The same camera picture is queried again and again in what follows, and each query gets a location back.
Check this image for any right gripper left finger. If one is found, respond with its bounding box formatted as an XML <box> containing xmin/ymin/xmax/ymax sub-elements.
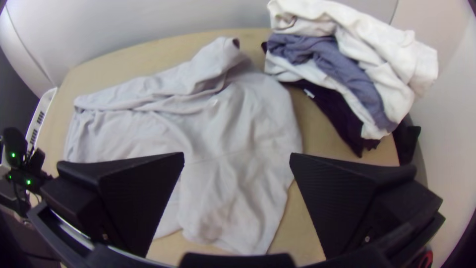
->
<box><xmin>40</xmin><ymin>151</ymin><xmax>185</xmax><ymax>258</ymax></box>

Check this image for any grey t-shirt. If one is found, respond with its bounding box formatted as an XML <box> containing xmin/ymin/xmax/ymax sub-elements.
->
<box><xmin>63</xmin><ymin>36</ymin><xmax>304</xmax><ymax>256</ymax></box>

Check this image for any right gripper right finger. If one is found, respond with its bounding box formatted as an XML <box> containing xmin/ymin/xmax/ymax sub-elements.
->
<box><xmin>289</xmin><ymin>152</ymin><xmax>444</xmax><ymax>260</ymax></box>

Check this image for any white laundry basket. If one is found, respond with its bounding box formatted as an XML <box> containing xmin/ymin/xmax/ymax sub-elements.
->
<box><xmin>25</xmin><ymin>87</ymin><xmax>59</xmax><ymax>157</ymax></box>

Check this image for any heap of clothes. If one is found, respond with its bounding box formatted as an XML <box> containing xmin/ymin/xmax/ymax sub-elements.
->
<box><xmin>261</xmin><ymin>0</ymin><xmax>439</xmax><ymax>164</ymax></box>

